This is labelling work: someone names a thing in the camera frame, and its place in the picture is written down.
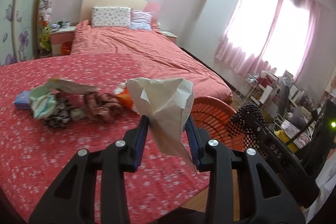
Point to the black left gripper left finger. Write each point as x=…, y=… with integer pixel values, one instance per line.
x=71, y=196

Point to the green plush toy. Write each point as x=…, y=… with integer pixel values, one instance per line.
x=45, y=38

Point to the pink curtain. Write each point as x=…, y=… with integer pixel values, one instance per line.
x=269, y=35

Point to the red floral bedspread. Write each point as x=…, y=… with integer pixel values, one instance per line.
x=32, y=154

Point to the pink bedside table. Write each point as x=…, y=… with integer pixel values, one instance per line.
x=59, y=37

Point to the beige headboard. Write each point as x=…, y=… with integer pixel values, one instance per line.
x=87, y=6

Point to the black daisy floral scrunchie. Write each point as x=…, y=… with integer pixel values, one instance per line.
x=61, y=114

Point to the blue tissue pack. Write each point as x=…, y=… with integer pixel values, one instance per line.
x=23, y=100

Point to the orange plastic basket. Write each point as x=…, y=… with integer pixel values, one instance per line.
x=213, y=115

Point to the white paper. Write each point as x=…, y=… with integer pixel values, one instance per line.
x=167, y=104

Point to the floral wardrobe door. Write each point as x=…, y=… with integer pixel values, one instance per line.
x=18, y=30

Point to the tall plush toy tube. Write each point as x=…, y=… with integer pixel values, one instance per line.
x=44, y=12

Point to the cluttered white shelf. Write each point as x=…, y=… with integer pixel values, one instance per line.
x=322, y=141

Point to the floral white pillow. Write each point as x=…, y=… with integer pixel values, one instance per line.
x=111, y=17

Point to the brown plaid scrunchie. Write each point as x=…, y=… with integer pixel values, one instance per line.
x=102, y=107

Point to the red paper cup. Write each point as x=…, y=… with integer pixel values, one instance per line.
x=124, y=98

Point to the striped pink pillow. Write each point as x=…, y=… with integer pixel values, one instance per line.
x=141, y=20

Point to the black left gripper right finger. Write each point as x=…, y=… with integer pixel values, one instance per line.
x=263, y=198

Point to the light green cloth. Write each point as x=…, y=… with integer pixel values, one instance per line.
x=42, y=102

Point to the salmon pink duvet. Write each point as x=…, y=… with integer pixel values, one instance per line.
x=156, y=55

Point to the grey paper bag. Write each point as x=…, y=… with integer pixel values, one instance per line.
x=70, y=86

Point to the black honeycomb mesh mat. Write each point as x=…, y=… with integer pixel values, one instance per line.
x=238, y=126

